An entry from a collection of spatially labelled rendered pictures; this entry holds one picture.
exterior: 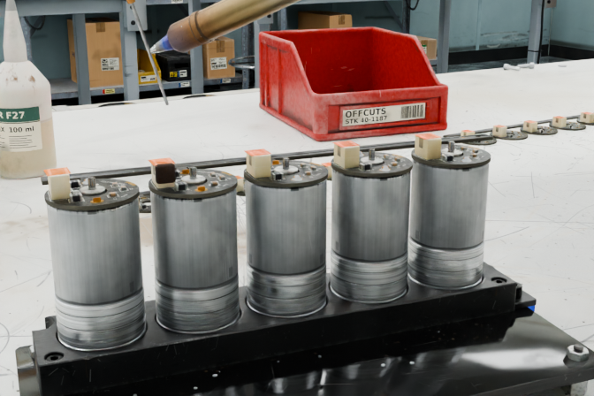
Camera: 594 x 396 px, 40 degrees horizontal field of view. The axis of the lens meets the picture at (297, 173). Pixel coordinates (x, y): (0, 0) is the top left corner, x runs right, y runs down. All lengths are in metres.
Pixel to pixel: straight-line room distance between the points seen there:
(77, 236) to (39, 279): 0.12
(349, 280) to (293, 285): 0.02
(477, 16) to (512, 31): 0.36
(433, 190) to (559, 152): 0.28
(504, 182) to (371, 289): 0.22
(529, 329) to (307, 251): 0.08
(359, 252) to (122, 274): 0.07
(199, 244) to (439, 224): 0.08
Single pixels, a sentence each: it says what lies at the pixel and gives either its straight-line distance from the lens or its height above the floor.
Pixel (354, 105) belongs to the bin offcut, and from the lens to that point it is 0.54.
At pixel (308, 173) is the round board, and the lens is 0.24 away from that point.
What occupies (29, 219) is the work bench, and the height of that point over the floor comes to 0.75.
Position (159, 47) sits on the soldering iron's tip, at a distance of 0.22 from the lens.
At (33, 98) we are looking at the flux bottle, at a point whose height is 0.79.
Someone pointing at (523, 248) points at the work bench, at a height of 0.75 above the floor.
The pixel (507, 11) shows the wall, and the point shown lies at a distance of 6.29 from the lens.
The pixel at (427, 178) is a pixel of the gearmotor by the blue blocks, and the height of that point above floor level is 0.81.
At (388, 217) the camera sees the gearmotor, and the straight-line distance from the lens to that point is 0.25.
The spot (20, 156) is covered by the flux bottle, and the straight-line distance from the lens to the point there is 0.47.
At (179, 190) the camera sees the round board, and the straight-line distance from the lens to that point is 0.22.
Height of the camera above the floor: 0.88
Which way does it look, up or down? 16 degrees down
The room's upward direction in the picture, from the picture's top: straight up
